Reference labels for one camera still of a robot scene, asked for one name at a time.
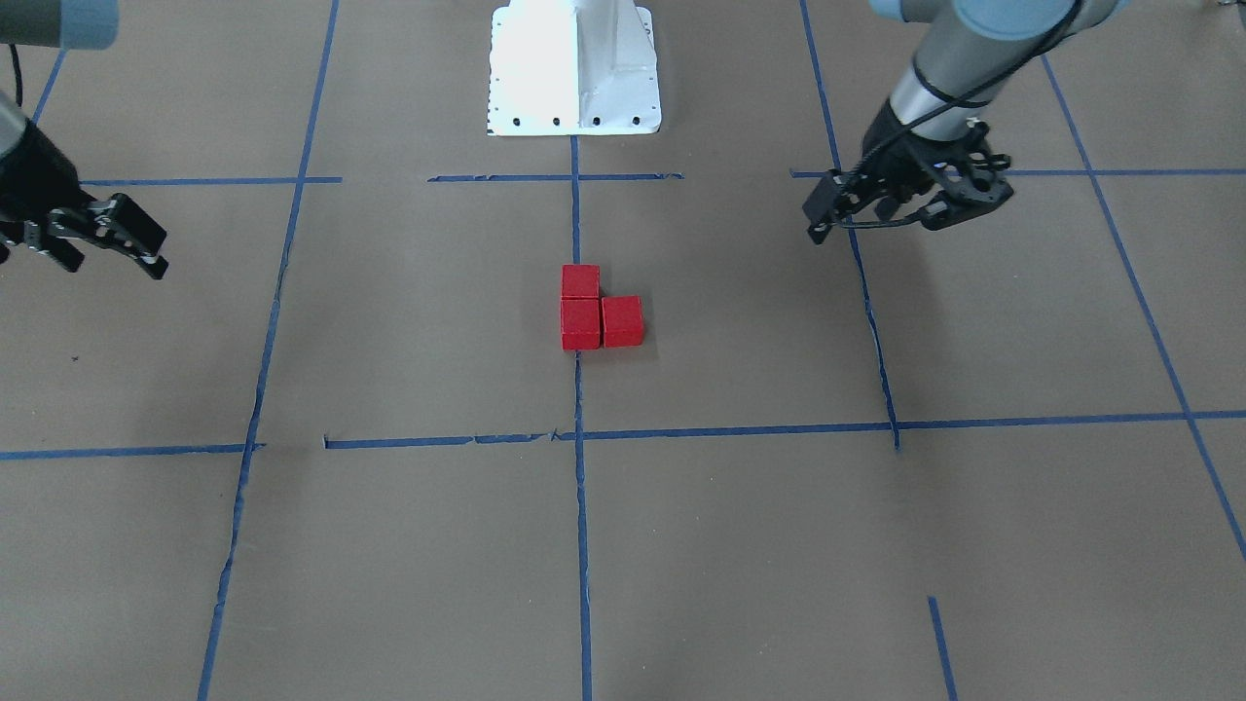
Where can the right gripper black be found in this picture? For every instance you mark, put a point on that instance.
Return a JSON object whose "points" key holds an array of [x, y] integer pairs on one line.
{"points": [[37, 178]]}

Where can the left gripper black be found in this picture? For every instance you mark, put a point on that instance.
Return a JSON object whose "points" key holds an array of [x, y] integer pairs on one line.
{"points": [[893, 151]]}

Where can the red cube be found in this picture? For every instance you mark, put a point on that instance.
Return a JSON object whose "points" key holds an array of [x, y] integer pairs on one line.
{"points": [[580, 282], [581, 324], [623, 325]]}

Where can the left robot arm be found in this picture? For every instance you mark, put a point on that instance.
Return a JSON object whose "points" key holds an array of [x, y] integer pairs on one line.
{"points": [[969, 52]]}

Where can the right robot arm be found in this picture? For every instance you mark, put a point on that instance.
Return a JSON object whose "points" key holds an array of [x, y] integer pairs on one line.
{"points": [[67, 26]]}

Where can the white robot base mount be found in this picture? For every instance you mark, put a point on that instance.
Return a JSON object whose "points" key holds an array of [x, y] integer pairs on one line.
{"points": [[572, 68]]}

